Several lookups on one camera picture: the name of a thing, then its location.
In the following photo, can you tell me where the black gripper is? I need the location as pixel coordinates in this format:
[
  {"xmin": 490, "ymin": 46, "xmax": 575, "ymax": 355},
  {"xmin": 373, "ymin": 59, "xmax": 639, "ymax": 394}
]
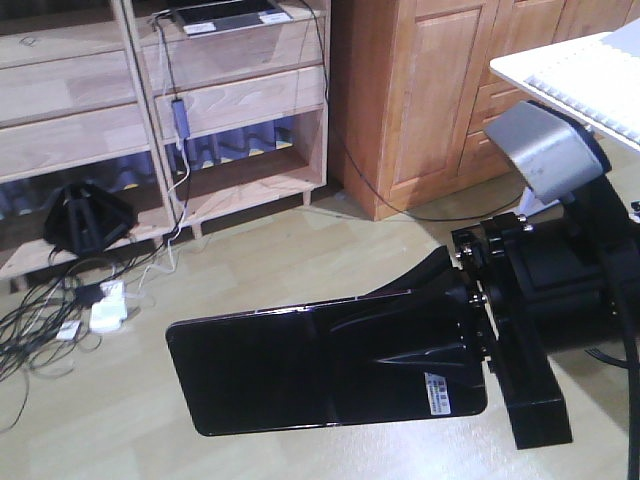
[{"xmin": 329, "ymin": 212, "xmax": 639, "ymax": 449}]

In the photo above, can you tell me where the black foldable smartphone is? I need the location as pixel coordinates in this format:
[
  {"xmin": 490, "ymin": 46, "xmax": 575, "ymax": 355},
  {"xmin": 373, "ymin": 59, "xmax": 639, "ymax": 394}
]
[{"xmin": 165, "ymin": 298, "xmax": 487, "ymax": 436}]

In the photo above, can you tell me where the wooden cabinet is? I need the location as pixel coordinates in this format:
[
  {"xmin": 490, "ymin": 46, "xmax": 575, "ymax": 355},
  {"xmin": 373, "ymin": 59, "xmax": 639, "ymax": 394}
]
[{"xmin": 329, "ymin": 0, "xmax": 639, "ymax": 220}]

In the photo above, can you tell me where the wooden low shelf unit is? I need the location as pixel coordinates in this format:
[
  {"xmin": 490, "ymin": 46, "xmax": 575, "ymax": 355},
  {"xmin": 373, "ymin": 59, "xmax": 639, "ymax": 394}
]
[{"xmin": 1, "ymin": 1, "xmax": 332, "ymax": 289}]

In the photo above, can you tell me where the gray usb hub dongle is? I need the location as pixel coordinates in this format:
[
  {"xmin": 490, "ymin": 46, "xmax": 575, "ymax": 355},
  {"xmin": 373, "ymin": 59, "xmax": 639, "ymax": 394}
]
[{"xmin": 171, "ymin": 98, "xmax": 191, "ymax": 140}]

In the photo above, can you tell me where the white power strip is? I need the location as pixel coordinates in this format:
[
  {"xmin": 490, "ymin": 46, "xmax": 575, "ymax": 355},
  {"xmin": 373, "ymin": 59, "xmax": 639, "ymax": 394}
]
[{"xmin": 89, "ymin": 280, "xmax": 128, "ymax": 333}]

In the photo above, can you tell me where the silver laptop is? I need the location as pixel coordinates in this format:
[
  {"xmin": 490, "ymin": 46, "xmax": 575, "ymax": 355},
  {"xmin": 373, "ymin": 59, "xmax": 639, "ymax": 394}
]
[{"xmin": 167, "ymin": 0, "xmax": 293, "ymax": 37}]

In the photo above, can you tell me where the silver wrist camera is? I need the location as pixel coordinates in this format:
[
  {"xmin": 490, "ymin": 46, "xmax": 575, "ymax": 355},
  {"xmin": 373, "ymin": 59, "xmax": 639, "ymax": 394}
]
[{"xmin": 484, "ymin": 100, "xmax": 611, "ymax": 204}]

